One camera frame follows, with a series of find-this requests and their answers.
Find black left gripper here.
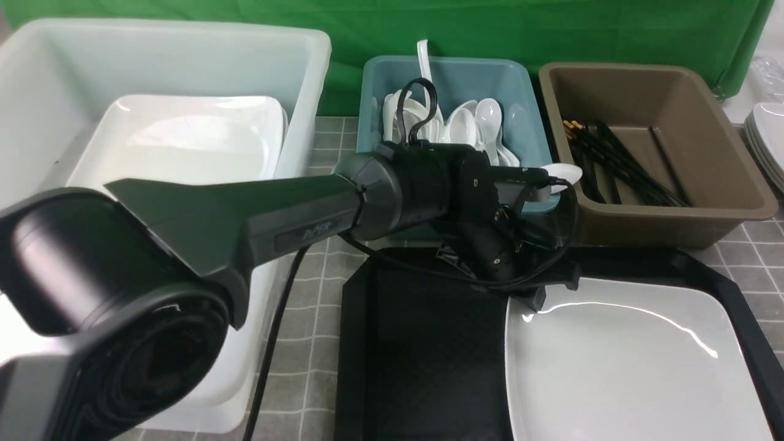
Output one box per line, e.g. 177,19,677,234
439,209,582,312

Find large white square plate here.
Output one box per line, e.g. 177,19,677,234
504,278,775,440

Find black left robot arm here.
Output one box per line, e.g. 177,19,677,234
2,142,582,440

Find white spoon on bin edge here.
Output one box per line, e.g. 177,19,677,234
541,163,583,185

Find pile of white spoons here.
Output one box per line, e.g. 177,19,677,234
381,90,521,167

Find black serving tray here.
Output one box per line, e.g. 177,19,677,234
334,247,782,440

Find black chopsticks in brown bin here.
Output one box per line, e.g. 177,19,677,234
561,119,692,208

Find teal plastic bin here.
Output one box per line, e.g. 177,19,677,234
355,56,560,241

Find upright white spoon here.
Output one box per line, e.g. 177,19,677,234
416,39,443,124

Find brown plastic bin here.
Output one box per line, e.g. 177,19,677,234
538,62,778,249

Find white plates stack at right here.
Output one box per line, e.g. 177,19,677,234
744,102,783,193

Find green backdrop cloth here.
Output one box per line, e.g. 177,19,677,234
2,1,774,116

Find stack of white square plates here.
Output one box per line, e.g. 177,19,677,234
66,94,288,192

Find large white plastic bin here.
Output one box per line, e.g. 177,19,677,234
1,18,331,434

